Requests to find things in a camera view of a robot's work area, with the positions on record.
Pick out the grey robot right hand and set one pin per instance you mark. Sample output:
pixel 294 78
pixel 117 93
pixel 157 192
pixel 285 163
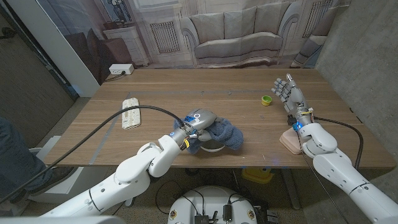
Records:
pixel 297 98

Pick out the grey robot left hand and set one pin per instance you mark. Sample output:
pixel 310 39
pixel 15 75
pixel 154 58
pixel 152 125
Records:
pixel 199 118

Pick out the blue towel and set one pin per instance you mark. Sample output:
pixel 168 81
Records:
pixel 227 133

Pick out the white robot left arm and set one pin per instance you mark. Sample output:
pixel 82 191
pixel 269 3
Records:
pixel 133 174

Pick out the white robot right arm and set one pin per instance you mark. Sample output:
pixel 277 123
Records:
pixel 357 183

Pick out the white bowl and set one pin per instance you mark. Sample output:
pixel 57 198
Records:
pixel 213 148

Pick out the small yellow-green cup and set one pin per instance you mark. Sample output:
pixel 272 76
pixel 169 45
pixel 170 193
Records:
pixel 266 100

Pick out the yellow object under table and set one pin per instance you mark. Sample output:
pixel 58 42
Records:
pixel 256 175

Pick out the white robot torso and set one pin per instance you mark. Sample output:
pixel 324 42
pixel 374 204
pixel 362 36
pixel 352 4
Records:
pixel 213 202

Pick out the printed sofa room backdrop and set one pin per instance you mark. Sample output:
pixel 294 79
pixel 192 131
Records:
pixel 236 37

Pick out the white table leg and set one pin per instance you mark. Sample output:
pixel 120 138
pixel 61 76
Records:
pixel 290 189
pixel 129 203

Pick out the white power strip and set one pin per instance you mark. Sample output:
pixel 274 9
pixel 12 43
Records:
pixel 121 68

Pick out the black adapter on torso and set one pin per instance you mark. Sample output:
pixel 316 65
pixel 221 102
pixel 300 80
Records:
pixel 227 213

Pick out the black connector block on torso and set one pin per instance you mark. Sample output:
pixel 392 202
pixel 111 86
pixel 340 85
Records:
pixel 202 219

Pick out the person in blue jeans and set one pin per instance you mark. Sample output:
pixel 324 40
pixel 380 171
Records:
pixel 15 161

